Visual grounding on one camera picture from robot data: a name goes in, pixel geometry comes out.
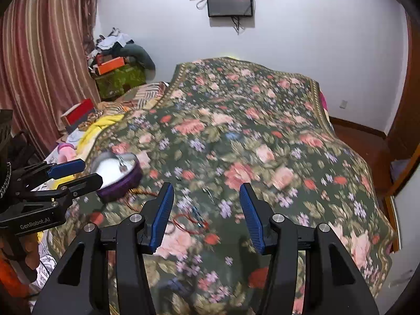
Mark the striped brown blanket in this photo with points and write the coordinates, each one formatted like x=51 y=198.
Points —
x=144 y=95

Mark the floral green blanket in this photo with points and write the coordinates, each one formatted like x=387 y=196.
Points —
x=246 y=121

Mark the striped red curtain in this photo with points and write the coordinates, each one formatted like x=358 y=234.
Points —
x=42 y=55

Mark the round purple jewelry box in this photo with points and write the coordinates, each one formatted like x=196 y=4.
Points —
x=113 y=172

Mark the person's left hand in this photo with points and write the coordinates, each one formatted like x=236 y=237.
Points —
x=31 y=251

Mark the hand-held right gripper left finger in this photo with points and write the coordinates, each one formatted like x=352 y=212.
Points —
x=161 y=218

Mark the small black monitor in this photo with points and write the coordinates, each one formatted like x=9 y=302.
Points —
x=229 y=2

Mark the grey-green cloth bundle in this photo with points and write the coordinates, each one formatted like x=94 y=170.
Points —
x=139 y=55

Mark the yellow cloth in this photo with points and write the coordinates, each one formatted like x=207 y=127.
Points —
x=100 y=128

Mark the white wall outlet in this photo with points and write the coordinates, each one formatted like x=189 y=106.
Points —
x=343 y=104

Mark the pink pillow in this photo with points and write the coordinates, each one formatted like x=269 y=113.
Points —
x=323 y=100

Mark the orange box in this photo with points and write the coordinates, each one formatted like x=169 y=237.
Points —
x=111 y=65

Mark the black-and-white printed cloth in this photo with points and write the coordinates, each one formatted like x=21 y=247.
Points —
x=47 y=269

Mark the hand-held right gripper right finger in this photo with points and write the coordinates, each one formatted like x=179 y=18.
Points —
x=252 y=218

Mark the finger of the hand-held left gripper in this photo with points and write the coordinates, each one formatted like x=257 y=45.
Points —
x=67 y=168
x=83 y=184

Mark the green covered cabinet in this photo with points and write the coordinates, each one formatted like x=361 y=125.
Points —
x=118 y=80

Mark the red box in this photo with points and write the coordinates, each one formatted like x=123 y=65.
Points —
x=78 y=111

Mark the pink plush item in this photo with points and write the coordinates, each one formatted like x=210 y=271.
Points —
x=66 y=152

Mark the pile of clothes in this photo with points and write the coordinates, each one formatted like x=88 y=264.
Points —
x=110 y=41

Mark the small silver jewelry piece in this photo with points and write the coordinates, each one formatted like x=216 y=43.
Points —
x=209 y=195

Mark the brown wooden door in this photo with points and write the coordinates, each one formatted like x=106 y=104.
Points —
x=405 y=121

